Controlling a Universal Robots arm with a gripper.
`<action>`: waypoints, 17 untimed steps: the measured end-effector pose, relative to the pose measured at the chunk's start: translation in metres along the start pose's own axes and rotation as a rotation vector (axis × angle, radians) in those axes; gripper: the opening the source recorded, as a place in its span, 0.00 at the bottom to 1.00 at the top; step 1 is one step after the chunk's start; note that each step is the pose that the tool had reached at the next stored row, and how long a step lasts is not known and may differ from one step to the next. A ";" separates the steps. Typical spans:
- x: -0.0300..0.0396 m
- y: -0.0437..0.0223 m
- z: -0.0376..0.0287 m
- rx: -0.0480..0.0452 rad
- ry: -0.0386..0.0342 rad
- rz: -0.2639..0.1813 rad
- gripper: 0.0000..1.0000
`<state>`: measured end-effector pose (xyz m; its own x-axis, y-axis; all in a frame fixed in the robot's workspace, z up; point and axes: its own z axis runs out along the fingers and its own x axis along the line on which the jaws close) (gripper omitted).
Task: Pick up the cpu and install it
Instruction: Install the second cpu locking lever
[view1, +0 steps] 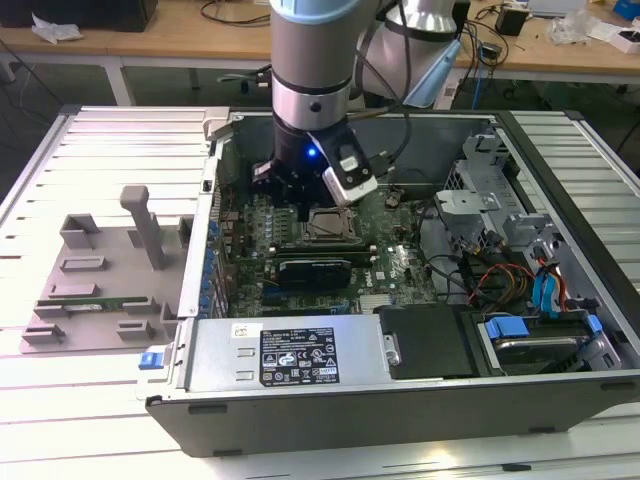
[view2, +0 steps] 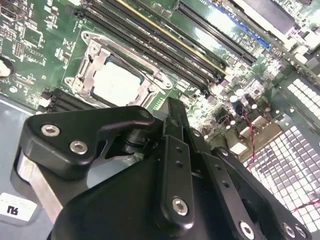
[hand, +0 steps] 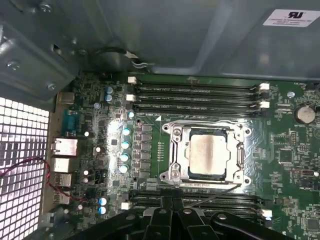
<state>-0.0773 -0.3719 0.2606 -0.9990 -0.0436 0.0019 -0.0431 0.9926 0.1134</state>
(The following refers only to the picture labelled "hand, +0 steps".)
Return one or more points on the RAM slot with white latches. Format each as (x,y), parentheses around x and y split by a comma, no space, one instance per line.
(200,86)
(237,208)
(200,101)

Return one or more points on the thin metal locking lever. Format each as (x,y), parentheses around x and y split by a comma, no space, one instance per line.
(200,121)
(215,196)

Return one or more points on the black round case speaker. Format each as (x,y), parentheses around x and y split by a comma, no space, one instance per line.
(112,61)

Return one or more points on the white label sticker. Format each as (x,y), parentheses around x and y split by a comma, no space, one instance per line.
(290,18)

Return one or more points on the green motherboard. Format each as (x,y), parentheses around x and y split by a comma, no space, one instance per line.
(275,175)

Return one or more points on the silver square CPU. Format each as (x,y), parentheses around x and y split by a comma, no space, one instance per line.
(207,155)

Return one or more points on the round coin battery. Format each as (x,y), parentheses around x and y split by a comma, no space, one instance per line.
(305,114)

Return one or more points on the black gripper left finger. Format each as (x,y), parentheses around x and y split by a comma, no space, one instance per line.
(157,227)

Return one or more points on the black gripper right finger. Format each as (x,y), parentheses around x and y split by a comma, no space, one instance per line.
(192,225)

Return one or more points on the open black PC case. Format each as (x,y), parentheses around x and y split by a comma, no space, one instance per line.
(175,32)

